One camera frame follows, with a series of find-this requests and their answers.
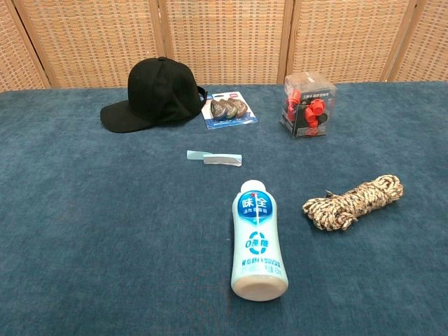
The blue felt table cover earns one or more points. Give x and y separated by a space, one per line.
105 227

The correction tape blister pack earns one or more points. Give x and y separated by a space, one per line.
229 109

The clear box red black parts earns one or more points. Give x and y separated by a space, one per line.
308 112

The woven rattan folding screen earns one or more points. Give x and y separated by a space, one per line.
224 38

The black baseball cap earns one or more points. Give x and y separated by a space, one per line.
154 91

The white yogurt drink bottle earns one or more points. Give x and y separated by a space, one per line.
258 241

